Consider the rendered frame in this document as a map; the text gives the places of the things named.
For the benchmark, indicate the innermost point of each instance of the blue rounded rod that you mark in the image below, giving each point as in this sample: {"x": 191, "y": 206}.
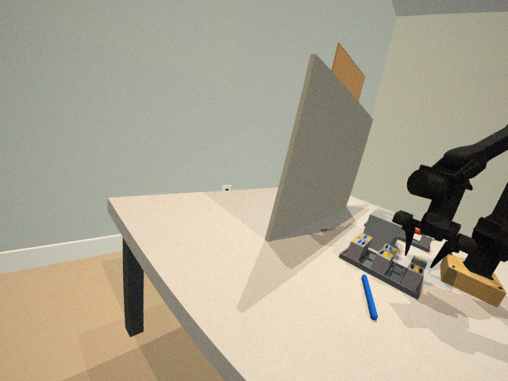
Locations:
{"x": 370, "y": 300}

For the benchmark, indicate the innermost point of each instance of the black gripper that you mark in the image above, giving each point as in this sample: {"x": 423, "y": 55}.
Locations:
{"x": 462, "y": 242}

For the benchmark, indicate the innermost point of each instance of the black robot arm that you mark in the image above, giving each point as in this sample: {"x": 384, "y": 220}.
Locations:
{"x": 446, "y": 182}

